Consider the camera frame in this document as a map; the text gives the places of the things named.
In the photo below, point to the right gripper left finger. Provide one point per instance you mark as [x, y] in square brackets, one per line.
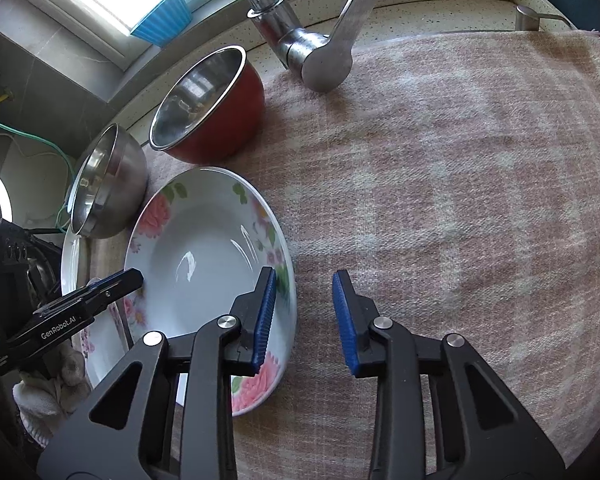
[164, 411]

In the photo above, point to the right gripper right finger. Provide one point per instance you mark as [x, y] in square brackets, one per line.
[441, 411]

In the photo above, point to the large steel mixing bowl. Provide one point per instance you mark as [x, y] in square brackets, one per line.
[109, 186]

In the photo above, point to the floral deep plate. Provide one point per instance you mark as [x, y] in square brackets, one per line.
[200, 242]

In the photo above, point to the chrome kitchen faucet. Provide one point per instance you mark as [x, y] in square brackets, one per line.
[322, 62]

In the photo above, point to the left white gloved hand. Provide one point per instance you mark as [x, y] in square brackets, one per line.
[44, 404]

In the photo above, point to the white floral plate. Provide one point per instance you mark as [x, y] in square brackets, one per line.
[103, 343]

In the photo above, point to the pink checked cloth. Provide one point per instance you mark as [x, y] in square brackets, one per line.
[457, 178]

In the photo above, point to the red steel bowl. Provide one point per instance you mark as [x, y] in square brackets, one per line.
[212, 111]

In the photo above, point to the blue ribbed plastic cup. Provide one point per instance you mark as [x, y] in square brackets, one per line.
[163, 23]

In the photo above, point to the chrome soap dispenser pump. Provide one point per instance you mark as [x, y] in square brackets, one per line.
[528, 20]

